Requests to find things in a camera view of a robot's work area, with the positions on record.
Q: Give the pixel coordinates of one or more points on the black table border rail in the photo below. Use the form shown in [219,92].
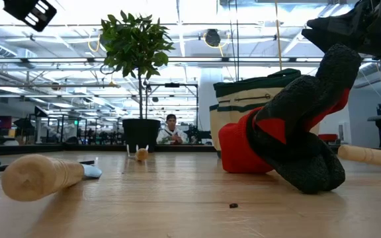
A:
[61,148]

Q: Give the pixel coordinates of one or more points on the black metal frame rig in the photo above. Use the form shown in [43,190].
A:
[172,85]

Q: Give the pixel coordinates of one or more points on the beige canvas green-trimmed gardening bag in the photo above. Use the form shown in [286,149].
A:
[240,112]

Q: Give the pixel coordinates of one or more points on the potted green tree, black pot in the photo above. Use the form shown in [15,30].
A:
[134,46]

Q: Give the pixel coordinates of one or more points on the small black crumb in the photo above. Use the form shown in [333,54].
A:
[233,205]

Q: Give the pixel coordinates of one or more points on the red background seat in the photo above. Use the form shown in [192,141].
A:
[328,137]

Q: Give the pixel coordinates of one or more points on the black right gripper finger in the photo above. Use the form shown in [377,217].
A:
[349,41]
[342,23]

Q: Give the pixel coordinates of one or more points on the person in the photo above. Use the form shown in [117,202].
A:
[172,134]

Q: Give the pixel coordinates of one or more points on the red and black garden glove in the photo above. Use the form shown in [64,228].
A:
[296,109]

